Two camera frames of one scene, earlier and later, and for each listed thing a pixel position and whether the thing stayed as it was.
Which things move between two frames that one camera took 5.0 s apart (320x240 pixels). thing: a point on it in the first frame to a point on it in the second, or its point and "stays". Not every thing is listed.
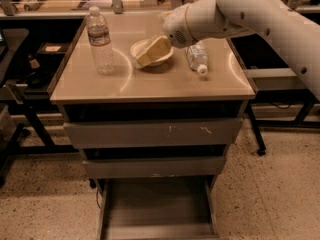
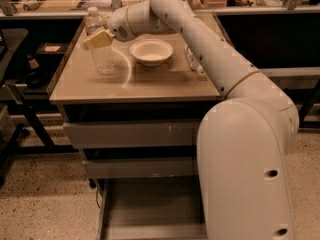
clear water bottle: [100, 43] stays
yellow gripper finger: [154, 52] to [100, 39]
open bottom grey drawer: [158, 208] stays
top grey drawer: [153, 133] stays
